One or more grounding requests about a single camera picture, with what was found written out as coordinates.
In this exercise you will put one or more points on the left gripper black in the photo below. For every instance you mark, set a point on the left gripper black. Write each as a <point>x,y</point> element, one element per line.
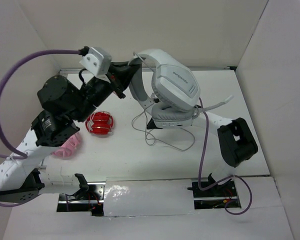
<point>115,83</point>

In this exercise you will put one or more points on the white grey headphones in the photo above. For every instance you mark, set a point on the white grey headphones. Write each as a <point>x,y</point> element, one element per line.
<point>173,84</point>

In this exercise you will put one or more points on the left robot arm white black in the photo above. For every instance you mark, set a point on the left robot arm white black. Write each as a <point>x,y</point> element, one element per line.
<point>63,105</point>

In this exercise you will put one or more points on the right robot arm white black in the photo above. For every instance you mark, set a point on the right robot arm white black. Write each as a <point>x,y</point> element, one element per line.
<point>236,141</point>

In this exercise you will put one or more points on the red wrapped headphones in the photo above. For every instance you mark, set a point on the red wrapped headphones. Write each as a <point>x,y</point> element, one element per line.
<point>100,123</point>

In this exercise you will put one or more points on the white taped cover sheet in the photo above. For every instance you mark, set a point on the white taped cover sheet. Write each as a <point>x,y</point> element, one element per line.
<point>148,198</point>

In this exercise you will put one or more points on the aluminium frame rail back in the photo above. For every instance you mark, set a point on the aluminium frame rail back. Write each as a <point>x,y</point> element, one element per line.
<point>67,71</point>

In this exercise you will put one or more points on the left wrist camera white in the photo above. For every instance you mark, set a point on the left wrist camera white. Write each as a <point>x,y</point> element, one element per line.
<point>96,60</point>

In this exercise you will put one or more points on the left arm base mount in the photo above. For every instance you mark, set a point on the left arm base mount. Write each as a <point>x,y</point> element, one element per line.
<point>88,198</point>

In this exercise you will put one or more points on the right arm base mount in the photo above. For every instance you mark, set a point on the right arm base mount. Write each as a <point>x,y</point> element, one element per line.
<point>216,197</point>

